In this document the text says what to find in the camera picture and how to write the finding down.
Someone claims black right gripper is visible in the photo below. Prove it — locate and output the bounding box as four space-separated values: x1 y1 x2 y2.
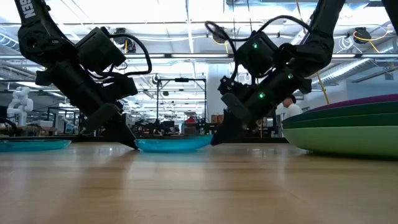
211 74 282 146

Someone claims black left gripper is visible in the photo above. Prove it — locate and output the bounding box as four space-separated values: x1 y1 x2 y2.
67 73 139 149

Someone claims translucent blue plastic plate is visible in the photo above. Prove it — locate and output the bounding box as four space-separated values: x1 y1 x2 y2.
134 134 215 150
0 139 72 153
135 136 213 154

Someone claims dark green plastic plate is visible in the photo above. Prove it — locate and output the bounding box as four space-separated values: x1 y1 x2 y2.
282 112 398 130
282 100 398 124

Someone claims purple plastic plate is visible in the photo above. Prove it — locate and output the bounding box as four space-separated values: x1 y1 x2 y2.
306 93 398 113

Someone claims person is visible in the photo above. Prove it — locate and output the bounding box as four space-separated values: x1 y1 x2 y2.
281 95 304 121

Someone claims black rig stand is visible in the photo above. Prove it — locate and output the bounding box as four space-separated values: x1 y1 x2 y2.
156 77 208 131

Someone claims long ceiling light strip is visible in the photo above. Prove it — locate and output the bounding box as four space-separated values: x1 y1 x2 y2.
124 53 398 60

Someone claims white robot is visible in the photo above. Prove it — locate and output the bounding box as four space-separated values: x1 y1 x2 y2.
6 86 34 127

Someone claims light green plastic plate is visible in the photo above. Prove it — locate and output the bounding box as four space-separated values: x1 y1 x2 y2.
282 125 398 157

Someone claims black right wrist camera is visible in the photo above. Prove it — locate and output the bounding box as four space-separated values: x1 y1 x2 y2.
217 76 242 96

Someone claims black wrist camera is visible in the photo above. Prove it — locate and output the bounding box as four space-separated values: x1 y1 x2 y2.
217 76 242 96
104 73 139 103

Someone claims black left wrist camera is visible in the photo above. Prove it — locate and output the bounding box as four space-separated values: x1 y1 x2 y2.
104 73 139 103

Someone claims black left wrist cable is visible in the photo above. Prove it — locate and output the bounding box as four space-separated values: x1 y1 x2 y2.
107 32 153 77

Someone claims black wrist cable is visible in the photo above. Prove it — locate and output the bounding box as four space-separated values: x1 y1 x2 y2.
107 32 153 77
204 14 312 78

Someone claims yellow hanging cable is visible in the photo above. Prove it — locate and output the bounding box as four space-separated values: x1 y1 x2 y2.
294 0 330 105

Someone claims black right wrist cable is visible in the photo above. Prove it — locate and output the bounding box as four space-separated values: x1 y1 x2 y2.
204 14 312 78

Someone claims silver ventilation duct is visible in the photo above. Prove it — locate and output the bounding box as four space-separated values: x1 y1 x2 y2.
0 32 19 54
320 46 398 86

